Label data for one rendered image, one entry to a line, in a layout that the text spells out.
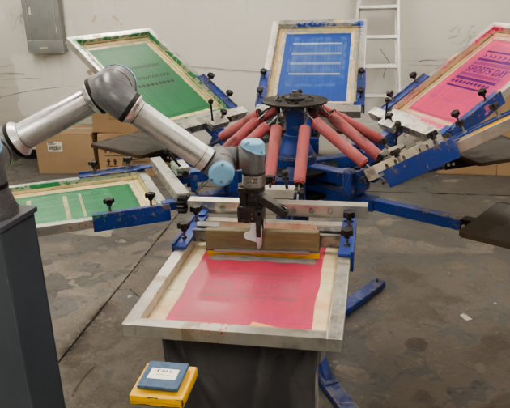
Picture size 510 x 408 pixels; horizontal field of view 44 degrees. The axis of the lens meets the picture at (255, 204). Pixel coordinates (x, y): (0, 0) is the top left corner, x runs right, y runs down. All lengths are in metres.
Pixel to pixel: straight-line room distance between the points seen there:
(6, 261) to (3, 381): 0.44
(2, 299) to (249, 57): 4.60
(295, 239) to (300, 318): 0.37
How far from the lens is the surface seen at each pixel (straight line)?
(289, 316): 1.79
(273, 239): 2.08
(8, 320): 2.09
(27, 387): 2.19
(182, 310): 1.85
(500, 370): 3.40
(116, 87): 1.83
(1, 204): 1.98
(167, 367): 1.59
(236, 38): 6.27
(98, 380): 3.31
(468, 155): 3.39
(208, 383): 1.89
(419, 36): 6.15
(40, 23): 6.85
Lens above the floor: 1.86
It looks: 20 degrees down
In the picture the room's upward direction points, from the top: 2 degrees counter-clockwise
